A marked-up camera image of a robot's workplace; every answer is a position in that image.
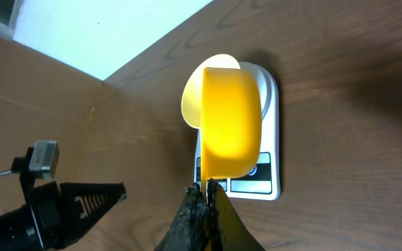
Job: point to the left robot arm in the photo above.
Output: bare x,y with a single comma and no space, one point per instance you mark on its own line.
13,225

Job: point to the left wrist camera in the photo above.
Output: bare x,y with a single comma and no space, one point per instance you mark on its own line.
40,161

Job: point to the pale yellow bowl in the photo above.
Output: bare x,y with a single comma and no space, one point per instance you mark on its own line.
191,100

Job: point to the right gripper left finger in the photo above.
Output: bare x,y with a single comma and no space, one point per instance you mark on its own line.
188,231

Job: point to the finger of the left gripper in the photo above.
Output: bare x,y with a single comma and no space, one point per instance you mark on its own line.
84,204

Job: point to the yellow measuring scoop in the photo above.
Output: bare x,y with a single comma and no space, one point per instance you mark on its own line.
231,124

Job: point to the white digital kitchen scale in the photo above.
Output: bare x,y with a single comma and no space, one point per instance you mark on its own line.
263,181

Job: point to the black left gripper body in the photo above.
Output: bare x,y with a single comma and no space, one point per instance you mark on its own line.
45,220

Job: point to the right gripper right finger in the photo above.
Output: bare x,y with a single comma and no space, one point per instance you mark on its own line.
227,232

